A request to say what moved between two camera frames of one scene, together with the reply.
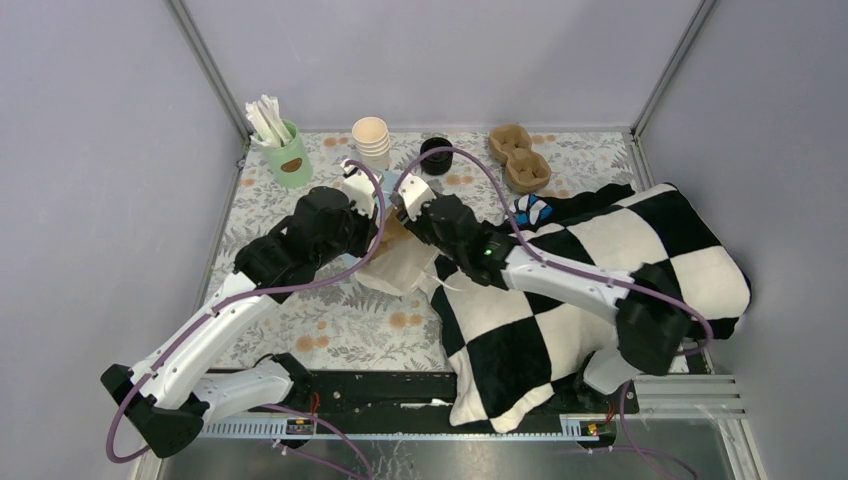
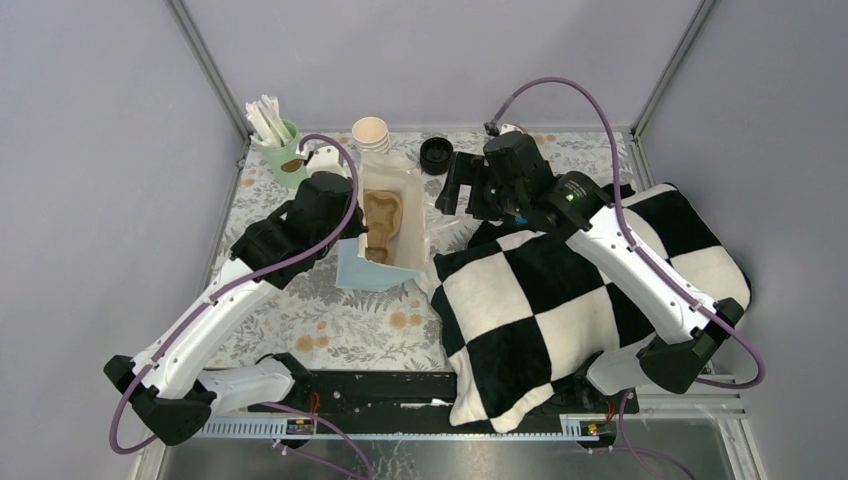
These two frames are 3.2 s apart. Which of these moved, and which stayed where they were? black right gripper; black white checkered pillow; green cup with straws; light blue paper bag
Moved: light blue paper bag; black right gripper
Stayed: green cup with straws; black white checkered pillow
